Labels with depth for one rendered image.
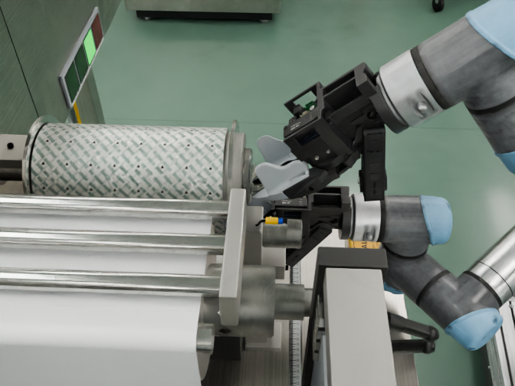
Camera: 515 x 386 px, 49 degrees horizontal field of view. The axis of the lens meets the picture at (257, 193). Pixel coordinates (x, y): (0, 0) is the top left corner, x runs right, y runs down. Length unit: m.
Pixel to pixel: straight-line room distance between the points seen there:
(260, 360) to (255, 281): 0.50
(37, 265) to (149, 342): 0.11
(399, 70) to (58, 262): 0.38
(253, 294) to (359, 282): 0.11
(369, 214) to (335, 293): 0.47
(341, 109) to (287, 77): 2.56
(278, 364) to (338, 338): 0.60
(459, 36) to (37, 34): 0.64
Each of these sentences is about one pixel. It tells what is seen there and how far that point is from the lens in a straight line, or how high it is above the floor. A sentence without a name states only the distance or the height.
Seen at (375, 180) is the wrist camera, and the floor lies 1.30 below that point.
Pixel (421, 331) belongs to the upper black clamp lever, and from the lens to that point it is 0.48.
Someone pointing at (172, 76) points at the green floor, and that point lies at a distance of 3.21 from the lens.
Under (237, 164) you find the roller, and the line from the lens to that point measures 0.69.
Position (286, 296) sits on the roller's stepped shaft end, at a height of 1.35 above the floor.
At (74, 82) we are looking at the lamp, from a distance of 1.09.
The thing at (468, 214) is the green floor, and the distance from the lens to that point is 2.55.
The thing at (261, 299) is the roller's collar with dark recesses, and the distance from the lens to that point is 0.48.
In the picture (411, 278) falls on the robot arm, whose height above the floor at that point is 1.03.
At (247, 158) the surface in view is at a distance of 0.71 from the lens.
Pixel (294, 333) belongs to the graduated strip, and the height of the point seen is 0.90.
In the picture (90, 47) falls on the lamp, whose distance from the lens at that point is 1.17.
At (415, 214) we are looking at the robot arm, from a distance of 0.87.
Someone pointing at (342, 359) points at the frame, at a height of 1.44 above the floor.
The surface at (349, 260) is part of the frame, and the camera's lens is 0.41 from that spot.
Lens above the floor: 1.76
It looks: 45 degrees down
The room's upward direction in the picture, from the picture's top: straight up
